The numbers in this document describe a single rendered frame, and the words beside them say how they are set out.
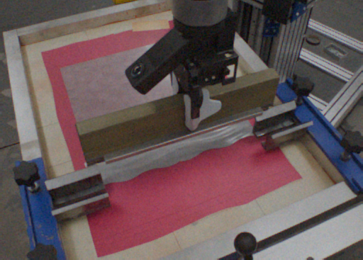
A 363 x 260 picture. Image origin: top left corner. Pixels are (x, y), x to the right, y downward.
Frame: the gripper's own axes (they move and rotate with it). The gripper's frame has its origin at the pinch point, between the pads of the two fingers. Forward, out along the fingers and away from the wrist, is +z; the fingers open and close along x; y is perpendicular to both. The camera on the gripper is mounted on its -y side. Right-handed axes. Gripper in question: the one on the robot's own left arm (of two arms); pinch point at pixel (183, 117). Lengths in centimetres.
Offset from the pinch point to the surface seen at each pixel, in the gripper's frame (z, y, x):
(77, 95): 13.6, -15.0, 27.7
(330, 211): 11.3, 19.2, -21.4
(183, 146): 12.8, 1.7, 3.5
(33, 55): 14, -23, 48
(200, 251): 10.1, -5.2, -19.2
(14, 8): 109, -37, 254
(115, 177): 13.1, -13.4, 1.8
